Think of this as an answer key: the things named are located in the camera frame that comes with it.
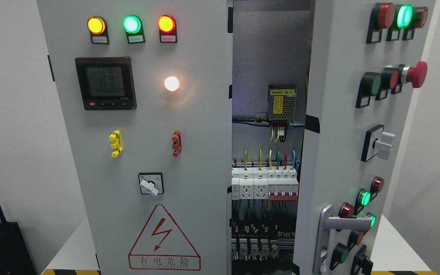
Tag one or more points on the black box at left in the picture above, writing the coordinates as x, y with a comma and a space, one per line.
14, 255

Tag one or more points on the metal mesh power supply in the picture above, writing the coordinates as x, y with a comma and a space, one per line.
281, 102

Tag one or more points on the grey cabinet door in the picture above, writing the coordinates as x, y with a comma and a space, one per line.
356, 48
196, 182

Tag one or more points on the white socket breaker row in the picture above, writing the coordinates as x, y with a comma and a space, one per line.
250, 183

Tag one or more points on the white glowing indicator lamp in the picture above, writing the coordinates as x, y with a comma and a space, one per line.
171, 83

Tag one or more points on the black digital power meter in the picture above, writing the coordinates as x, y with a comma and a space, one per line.
106, 83

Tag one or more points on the red terminal post block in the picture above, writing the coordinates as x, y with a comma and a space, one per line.
176, 143

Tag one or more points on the red indicator lamp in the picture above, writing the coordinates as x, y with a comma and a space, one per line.
167, 29

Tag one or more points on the yellow indicator lamp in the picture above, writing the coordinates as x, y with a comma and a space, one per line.
98, 29

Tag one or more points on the red mushroom emergency button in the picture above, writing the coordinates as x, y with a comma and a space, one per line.
415, 75

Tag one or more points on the white knob right door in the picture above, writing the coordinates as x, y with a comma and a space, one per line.
377, 142

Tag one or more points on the red handle circuit breaker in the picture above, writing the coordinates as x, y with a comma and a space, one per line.
283, 185

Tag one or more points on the red electric warning sticker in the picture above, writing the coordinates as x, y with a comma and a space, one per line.
162, 245

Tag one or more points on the silver door handle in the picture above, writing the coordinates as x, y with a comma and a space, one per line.
327, 223

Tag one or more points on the relay terminal row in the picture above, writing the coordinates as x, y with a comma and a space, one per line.
259, 240

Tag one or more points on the green indicator lamp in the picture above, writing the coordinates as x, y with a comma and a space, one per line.
133, 28

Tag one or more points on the white rotary selector switch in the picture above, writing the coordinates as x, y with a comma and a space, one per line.
151, 183

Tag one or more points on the yellow terminal post block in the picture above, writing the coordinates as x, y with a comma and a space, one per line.
116, 143

